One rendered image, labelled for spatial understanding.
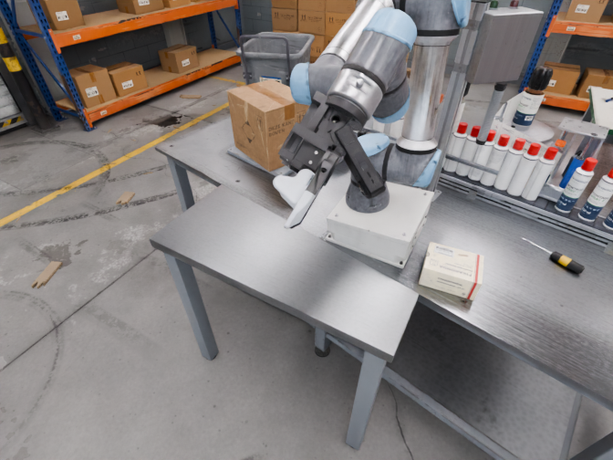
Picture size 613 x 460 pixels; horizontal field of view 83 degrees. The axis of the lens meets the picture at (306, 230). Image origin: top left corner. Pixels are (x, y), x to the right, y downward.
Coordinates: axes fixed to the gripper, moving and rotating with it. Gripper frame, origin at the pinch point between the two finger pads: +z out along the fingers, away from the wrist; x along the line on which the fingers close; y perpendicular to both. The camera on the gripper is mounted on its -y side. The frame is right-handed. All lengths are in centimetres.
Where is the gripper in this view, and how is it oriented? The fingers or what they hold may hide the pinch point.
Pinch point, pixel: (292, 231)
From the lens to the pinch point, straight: 52.7
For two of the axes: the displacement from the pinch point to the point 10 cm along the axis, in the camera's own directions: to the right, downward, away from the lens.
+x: 0.0, 0.0, -10.0
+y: -8.6, -5.0, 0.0
